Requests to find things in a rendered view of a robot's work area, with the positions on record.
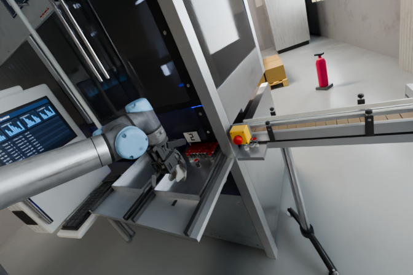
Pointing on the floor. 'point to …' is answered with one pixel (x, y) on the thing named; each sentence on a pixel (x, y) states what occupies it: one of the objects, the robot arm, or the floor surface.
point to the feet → (314, 242)
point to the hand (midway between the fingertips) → (183, 176)
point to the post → (207, 92)
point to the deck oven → (286, 10)
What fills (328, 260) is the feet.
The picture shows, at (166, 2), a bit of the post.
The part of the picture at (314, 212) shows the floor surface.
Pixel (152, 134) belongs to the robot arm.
